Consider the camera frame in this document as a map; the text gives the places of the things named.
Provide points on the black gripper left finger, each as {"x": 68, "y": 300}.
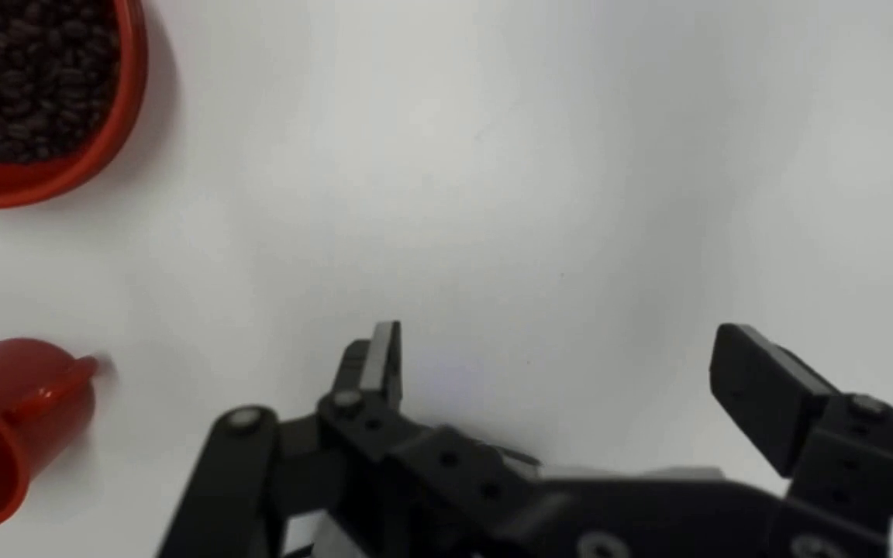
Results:
{"x": 373, "y": 435}

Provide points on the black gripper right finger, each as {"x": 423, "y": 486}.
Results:
{"x": 775, "y": 399}

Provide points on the red plastic cup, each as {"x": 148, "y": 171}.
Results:
{"x": 12, "y": 422}

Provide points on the red plastic bowl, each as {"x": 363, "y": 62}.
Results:
{"x": 126, "y": 103}

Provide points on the dark coffee beans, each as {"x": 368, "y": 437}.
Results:
{"x": 24, "y": 72}

